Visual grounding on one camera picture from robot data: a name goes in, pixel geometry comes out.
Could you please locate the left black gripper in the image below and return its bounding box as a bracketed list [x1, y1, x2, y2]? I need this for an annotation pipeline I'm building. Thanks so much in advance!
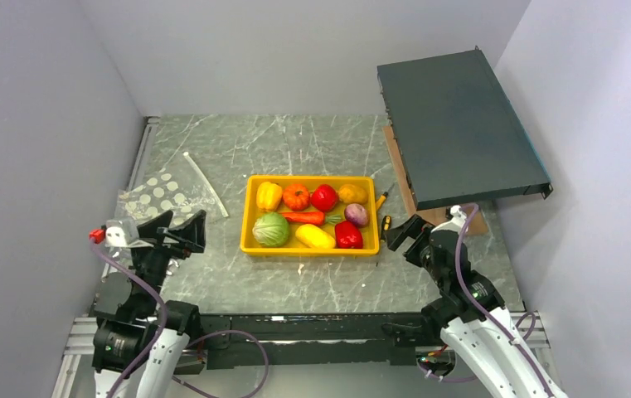
[125, 209, 204, 314]

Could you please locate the clear dotted zip top bag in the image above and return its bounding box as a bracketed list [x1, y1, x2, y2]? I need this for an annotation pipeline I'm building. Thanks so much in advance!
[114, 152, 230, 227]

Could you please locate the purple toy onion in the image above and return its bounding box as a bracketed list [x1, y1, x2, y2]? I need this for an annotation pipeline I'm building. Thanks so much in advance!
[344, 203, 370, 228]

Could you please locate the red bell pepper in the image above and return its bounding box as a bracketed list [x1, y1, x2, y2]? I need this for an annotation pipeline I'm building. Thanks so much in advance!
[335, 221, 364, 249]

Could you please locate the red toy tomato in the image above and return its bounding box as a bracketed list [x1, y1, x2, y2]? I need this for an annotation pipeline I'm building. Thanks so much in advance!
[310, 184, 339, 212]

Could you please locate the yellow bell pepper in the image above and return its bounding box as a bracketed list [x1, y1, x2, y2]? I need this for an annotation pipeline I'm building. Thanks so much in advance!
[255, 182, 283, 212]

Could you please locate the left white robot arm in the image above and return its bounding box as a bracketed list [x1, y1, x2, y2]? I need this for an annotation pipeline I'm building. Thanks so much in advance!
[89, 210, 206, 397]

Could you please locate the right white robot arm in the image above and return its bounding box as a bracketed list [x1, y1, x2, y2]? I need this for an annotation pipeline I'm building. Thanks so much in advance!
[381, 211, 566, 397]

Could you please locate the brown toy potato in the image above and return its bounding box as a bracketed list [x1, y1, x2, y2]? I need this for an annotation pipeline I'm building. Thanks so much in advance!
[337, 183, 369, 205]

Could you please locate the wooden board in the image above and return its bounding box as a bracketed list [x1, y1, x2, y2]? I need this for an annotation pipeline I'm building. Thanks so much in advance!
[382, 124, 489, 237]

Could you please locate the green toy cabbage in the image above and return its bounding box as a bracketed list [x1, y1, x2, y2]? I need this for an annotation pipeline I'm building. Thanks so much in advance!
[252, 212, 290, 247]

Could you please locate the orange toy carrot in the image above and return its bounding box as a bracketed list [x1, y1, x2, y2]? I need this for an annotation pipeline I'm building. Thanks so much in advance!
[281, 211, 343, 226]

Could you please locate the yellow plastic tray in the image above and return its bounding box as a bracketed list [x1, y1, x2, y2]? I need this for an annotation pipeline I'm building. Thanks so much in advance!
[240, 175, 380, 257]

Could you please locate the dark green rack box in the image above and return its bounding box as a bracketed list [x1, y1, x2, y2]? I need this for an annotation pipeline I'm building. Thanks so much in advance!
[376, 48, 553, 211]

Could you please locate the orange toy pumpkin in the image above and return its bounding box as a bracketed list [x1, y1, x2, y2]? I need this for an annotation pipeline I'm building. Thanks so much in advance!
[282, 183, 310, 211]

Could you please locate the yellow handled screwdriver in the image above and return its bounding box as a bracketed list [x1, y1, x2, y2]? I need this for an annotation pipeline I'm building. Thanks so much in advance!
[376, 182, 396, 240]

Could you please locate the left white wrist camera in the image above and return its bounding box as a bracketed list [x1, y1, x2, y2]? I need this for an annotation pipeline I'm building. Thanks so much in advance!
[89, 218, 139, 248]

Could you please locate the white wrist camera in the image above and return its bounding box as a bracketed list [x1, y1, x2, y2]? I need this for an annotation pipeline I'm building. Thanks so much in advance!
[439, 206, 468, 234]
[89, 218, 139, 248]

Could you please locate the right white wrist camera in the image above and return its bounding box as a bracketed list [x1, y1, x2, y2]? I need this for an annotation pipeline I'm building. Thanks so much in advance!
[439, 206, 468, 234]

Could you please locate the aluminium side rail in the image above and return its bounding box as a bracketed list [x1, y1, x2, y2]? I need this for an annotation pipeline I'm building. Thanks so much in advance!
[127, 116, 161, 191]

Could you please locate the black base frame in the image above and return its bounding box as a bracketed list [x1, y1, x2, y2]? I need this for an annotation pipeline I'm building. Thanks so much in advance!
[176, 312, 443, 375]

